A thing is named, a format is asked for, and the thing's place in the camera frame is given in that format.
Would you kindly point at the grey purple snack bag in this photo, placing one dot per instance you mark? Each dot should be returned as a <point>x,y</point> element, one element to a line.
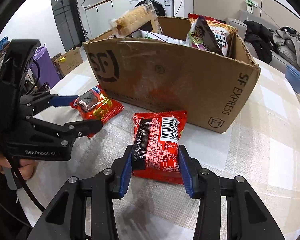
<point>201,37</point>

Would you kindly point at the black jacket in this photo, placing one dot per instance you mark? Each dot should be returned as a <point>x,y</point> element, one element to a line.
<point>260,38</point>

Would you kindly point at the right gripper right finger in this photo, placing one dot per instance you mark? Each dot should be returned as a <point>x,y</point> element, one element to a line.
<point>247,216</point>

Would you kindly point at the small floor cardboard box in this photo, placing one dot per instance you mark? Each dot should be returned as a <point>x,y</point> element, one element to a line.
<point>68,61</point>

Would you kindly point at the white power strip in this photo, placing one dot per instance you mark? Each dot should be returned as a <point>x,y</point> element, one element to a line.
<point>250,5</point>

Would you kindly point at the red black snack pack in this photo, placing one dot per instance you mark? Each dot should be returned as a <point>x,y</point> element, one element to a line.
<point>155,148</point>

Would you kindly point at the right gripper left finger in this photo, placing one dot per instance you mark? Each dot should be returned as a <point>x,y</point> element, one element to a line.
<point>83,208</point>

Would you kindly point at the blue stacked bowls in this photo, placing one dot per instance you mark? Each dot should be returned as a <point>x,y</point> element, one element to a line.
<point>293,77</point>

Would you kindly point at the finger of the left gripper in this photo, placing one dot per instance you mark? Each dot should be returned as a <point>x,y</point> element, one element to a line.
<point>43,130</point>
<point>59,101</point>

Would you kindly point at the orange noodle snack bag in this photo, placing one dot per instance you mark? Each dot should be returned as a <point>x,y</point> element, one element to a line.
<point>224,33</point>

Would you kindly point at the SF cardboard box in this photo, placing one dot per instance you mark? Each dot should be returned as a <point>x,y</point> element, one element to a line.
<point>160,76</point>

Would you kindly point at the small red snack pack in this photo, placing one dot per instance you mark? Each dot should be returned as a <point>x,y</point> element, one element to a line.
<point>96,105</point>

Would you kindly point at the grey sofa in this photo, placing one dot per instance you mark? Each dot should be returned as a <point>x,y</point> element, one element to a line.
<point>277,62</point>

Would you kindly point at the grey clothes pile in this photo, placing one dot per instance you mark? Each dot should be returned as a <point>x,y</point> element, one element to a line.
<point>287,43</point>

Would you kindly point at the clear cracker pack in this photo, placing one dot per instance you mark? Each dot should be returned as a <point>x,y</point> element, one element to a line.
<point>143,17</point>

